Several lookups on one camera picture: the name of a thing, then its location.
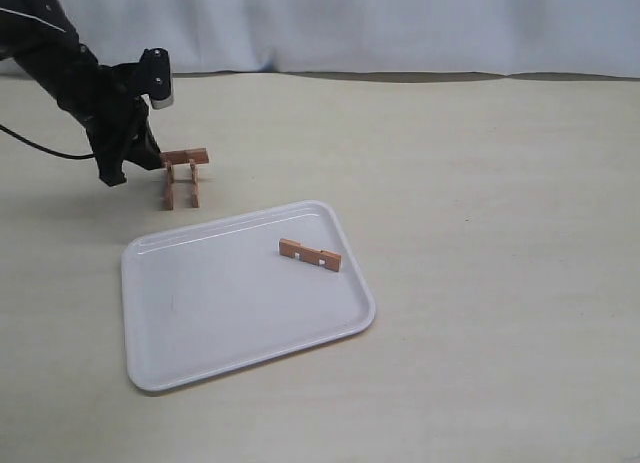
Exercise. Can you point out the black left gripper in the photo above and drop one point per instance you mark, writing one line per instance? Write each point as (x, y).
(104, 105)

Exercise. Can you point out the wooden notched bar front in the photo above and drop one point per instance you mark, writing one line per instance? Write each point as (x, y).
(321, 258)

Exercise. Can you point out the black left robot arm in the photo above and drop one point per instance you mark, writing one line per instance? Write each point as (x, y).
(40, 39)

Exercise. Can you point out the white plastic tray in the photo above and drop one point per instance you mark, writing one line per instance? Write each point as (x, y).
(209, 299)

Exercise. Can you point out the white backdrop cloth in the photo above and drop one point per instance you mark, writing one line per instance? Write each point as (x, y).
(502, 37)

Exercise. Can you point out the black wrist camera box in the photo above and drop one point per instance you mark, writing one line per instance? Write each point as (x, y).
(153, 78)

